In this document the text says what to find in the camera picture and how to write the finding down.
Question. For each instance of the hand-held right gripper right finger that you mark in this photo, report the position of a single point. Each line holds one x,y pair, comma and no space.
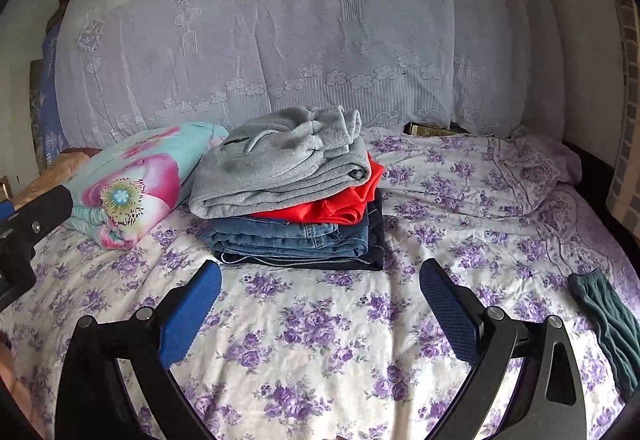
447,315

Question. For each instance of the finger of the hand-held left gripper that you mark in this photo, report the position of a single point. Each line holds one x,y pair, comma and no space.
42,217

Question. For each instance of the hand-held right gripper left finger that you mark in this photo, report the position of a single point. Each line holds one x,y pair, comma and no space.
190,315

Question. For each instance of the grey knit sweater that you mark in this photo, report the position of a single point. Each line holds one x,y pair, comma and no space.
280,170

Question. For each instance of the person's left forearm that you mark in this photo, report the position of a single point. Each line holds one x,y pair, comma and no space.
15,385

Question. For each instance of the folded black pants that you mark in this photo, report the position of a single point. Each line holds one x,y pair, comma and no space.
376,235

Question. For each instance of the dark green pants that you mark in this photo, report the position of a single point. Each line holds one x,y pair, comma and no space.
605,320

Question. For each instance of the brown pillow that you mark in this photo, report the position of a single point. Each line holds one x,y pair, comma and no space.
50,170

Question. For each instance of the folded teal pink floral quilt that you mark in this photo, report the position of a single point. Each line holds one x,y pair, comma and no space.
145,170

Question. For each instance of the folded blue jeans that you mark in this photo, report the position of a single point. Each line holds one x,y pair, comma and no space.
280,235

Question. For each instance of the purple floral bed sheet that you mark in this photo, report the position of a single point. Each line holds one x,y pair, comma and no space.
320,320

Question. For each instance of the blue patterned cloth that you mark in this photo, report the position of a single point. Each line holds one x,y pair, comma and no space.
50,85

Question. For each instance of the folded red shorts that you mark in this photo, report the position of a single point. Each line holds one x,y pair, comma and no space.
350,205

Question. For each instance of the dark gold box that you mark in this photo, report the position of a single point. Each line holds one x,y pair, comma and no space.
430,130

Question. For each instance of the brick pattern cloth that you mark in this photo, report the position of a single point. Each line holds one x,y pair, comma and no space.
625,120

